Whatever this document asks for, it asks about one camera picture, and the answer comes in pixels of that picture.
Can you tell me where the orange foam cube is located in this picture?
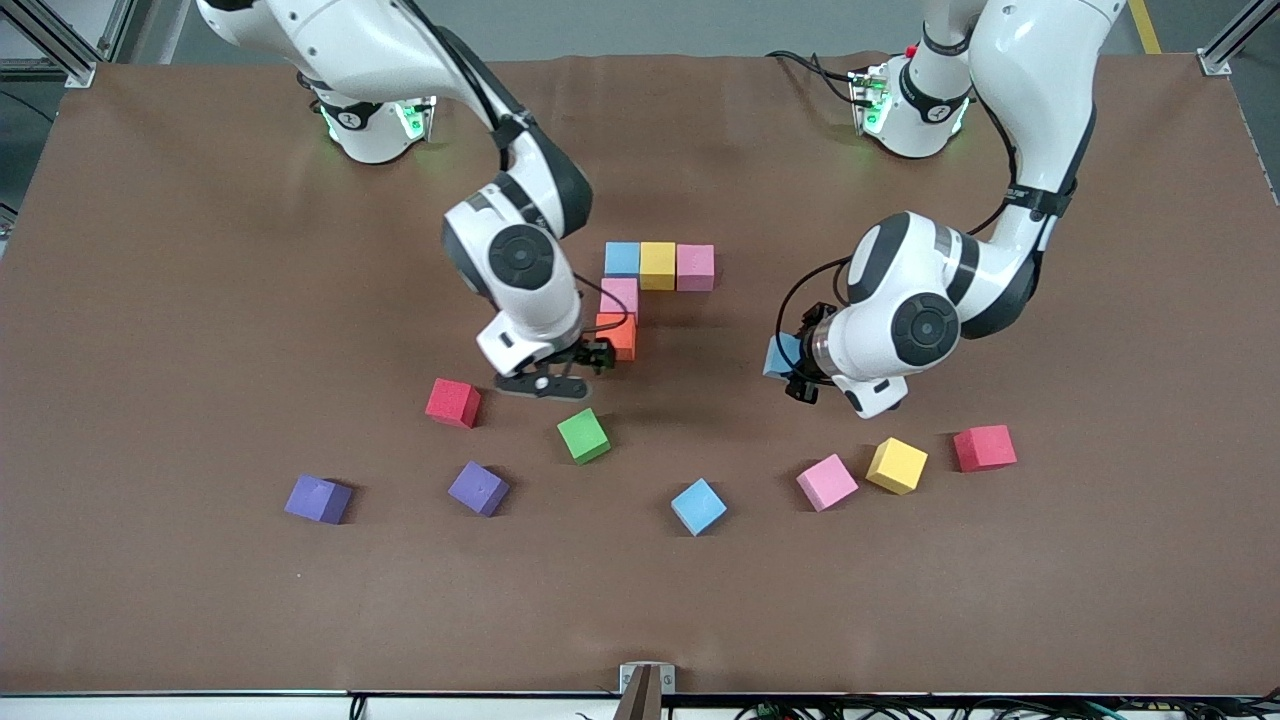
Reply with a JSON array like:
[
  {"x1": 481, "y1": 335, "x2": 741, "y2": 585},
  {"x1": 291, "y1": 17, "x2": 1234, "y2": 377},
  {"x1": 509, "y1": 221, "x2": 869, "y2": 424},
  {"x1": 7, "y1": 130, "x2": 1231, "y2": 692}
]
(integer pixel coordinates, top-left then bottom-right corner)
[{"x1": 596, "y1": 313, "x2": 638, "y2": 361}]

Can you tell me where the green foam cube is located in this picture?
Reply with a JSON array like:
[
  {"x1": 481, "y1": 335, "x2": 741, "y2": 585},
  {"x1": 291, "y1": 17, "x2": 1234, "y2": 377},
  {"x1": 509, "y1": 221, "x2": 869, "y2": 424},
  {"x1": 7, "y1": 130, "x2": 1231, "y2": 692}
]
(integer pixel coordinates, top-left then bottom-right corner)
[{"x1": 557, "y1": 407, "x2": 612, "y2": 465}]

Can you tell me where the yellow foam cube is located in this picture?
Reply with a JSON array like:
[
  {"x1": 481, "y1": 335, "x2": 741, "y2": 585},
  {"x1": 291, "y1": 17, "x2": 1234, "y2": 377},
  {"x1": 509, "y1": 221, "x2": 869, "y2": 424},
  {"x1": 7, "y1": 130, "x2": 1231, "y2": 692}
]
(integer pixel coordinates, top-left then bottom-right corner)
[
  {"x1": 865, "y1": 437, "x2": 929, "y2": 496},
  {"x1": 639, "y1": 241, "x2": 678, "y2": 292}
]

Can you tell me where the red foam cube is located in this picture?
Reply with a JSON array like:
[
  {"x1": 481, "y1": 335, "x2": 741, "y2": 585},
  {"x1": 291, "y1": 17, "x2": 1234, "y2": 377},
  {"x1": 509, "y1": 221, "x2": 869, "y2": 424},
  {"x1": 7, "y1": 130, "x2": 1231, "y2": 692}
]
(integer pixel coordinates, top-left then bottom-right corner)
[
  {"x1": 425, "y1": 378, "x2": 482, "y2": 429},
  {"x1": 952, "y1": 425, "x2": 1018, "y2": 473}
]

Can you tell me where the left arm base connector panel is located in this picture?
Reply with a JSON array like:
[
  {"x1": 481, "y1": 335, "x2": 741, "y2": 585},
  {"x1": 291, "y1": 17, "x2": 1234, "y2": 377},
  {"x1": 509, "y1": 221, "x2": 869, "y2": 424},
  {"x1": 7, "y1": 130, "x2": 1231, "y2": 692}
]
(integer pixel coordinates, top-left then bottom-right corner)
[{"x1": 848, "y1": 64, "x2": 893, "y2": 137}]

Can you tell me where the purple foam cube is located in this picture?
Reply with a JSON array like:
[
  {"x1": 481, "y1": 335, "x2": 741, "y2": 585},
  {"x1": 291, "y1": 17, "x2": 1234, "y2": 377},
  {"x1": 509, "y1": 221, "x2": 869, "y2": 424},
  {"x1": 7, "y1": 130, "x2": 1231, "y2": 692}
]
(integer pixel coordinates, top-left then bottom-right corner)
[
  {"x1": 284, "y1": 474, "x2": 354, "y2": 526},
  {"x1": 447, "y1": 461, "x2": 511, "y2": 518}
]

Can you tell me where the brown table mat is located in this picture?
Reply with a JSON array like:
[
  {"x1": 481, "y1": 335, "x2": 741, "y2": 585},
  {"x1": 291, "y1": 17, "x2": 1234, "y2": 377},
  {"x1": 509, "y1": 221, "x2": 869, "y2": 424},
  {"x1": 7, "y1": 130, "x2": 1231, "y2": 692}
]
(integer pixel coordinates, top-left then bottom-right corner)
[{"x1": 0, "y1": 52, "x2": 1280, "y2": 697}]

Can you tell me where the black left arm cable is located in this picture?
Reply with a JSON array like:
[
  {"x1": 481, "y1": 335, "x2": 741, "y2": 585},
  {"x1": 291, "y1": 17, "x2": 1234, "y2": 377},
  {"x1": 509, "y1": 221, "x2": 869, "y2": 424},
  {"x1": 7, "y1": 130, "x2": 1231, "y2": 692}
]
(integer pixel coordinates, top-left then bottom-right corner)
[{"x1": 775, "y1": 256, "x2": 853, "y2": 373}]

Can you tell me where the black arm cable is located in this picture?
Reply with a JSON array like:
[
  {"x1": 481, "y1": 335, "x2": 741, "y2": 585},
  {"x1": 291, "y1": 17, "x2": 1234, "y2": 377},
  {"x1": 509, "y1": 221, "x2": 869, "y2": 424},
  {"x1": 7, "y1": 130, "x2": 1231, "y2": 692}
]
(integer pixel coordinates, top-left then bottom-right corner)
[
  {"x1": 775, "y1": 256, "x2": 853, "y2": 373},
  {"x1": 572, "y1": 272, "x2": 633, "y2": 349}
]

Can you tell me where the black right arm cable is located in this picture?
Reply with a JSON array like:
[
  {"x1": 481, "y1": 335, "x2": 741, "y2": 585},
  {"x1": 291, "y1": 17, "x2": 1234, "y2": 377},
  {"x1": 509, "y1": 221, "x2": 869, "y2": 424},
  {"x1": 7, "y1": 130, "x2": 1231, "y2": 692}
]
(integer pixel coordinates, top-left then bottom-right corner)
[{"x1": 572, "y1": 272, "x2": 633, "y2": 349}]

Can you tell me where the black left base cable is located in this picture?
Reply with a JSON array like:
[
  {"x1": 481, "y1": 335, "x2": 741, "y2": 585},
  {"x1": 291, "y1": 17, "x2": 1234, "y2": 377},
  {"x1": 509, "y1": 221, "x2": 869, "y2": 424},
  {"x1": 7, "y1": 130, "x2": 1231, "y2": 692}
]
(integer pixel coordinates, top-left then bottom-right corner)
[{"x1": 765, "y1": 50, "x2": 861, "y2": 106}]

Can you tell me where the aluminium frame post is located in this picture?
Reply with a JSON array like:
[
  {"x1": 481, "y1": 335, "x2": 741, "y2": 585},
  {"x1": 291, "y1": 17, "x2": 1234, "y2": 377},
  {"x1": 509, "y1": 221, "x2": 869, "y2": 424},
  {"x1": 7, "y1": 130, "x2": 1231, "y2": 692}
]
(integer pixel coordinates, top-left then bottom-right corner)
[
  {"x1": 1197, "y1": 0, "x2": 1280, "y2": 77},
  {"x1": 98, "y1": 0, "x2": 137, "y2": 63},
  {"x1": 0, "y1": 0, "x2": 98, "y2": 89}
]

